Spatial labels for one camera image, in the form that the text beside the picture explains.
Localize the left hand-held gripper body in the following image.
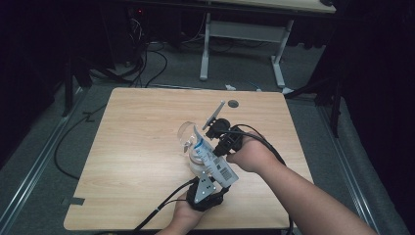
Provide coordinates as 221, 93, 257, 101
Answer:
186, 171, 230, 212

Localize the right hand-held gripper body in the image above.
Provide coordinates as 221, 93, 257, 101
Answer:
202, 100, 245, 155

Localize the blue and white pouch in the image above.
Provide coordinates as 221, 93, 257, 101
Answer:
192, 124, 240, 189

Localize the clear glass jar hinged lid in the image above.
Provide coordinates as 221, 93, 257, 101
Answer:
176, 120, 209, 177

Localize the person's left hand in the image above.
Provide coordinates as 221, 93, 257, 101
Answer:
165, 192, 206, 230

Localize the person's right hand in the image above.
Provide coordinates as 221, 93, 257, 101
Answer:
225, 131, 282, 174

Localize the black metal stand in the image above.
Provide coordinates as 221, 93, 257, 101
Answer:
62, 58, 94, 118
287, 65, 345, 139

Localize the light wooden desk top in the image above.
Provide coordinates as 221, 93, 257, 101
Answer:
205, 0, 337, 14

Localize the dark computer tower red light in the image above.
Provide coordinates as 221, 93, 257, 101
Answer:
125, 6, 149, 64

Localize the left hand-held gripper black cable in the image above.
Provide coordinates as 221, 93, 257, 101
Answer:
133, 177, 199, 233

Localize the hand-held gripper black cable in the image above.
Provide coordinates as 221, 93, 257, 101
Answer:
133, 177, 199, 233
224, 122, 296, 235

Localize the right hand-held gripper black cable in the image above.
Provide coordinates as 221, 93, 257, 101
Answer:
224, 122, 296, 235

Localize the white metal desk frame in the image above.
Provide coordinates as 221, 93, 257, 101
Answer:
199, 12, 297, 96

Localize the bundle of black cables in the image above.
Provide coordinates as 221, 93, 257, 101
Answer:
123, 16, 169, 88

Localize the metal floor rail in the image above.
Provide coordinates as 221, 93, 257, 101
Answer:
317, 106, 382, 235
0, 87, 88, 229

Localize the long black floor cable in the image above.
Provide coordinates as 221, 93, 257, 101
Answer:
53, 104, 109, 180

